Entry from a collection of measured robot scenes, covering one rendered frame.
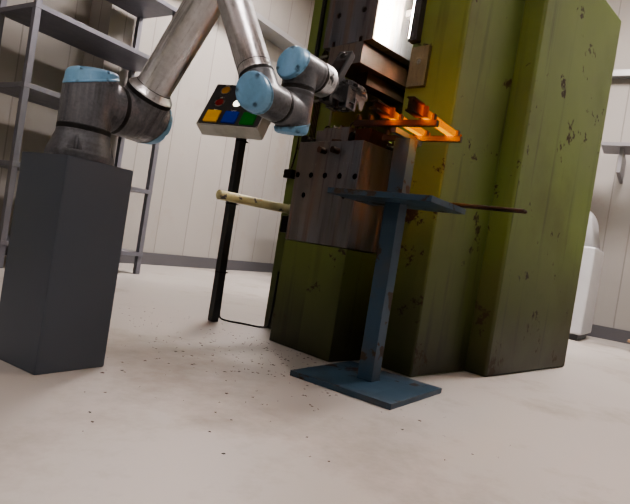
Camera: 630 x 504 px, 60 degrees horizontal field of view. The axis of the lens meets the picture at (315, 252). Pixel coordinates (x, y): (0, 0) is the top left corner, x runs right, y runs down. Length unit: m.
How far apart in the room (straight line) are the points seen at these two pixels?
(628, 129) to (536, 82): 3.55
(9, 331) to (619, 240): 5.32
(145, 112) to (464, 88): 1.26
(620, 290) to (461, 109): 3.93
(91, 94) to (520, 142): 1.77
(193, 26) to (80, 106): 0.40
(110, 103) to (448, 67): 1.32
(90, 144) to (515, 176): 1.76
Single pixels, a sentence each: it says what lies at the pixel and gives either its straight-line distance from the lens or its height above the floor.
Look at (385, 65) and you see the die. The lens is 2.63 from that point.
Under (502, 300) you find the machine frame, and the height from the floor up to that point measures 0.35.
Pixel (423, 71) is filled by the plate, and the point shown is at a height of 1.24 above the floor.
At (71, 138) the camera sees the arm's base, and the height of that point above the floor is 0.65.
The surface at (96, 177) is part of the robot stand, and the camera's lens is 1.67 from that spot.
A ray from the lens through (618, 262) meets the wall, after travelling 6.01.
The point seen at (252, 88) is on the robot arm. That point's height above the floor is 0.80.
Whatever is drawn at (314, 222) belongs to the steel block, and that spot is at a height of 0.56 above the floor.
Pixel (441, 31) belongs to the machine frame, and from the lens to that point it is 2.47.
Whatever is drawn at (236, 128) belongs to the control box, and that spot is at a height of 0.95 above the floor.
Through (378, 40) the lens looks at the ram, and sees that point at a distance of 2.52.
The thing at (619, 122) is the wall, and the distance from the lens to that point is 6.23.
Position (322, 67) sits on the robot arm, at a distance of 1.51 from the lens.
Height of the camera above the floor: 0.47
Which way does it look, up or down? 1 degrees down
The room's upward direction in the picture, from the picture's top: 9 degrees clockwise
